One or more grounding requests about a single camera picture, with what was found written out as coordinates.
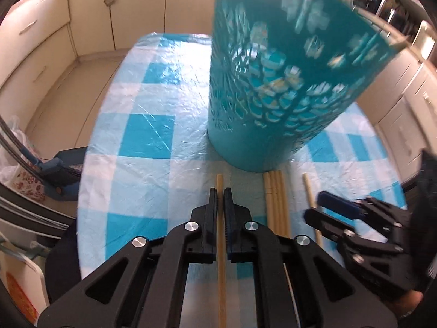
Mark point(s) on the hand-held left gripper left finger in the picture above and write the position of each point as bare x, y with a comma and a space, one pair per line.
213, 218

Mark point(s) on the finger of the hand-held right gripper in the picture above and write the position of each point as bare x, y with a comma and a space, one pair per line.
338, 204
324, 223

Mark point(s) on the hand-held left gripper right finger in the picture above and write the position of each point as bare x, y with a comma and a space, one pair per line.
229, 225

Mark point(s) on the teal perforated plastic basket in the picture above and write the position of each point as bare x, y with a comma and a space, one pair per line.
245, 126

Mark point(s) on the person's right hand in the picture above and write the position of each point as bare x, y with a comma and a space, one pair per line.
409, 302

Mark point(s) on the blue checkered tablecloth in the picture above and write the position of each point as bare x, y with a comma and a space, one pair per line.
143, 136

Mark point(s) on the person's leg in black pants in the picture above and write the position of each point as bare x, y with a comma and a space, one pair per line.
65, 263

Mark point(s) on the blue headed mop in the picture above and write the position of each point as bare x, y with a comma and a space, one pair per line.
61, 177

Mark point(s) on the clear floral plastic bag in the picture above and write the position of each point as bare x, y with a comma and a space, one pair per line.
17, 177

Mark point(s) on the grey sliding door frame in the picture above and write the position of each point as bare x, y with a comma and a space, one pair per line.
34, 217

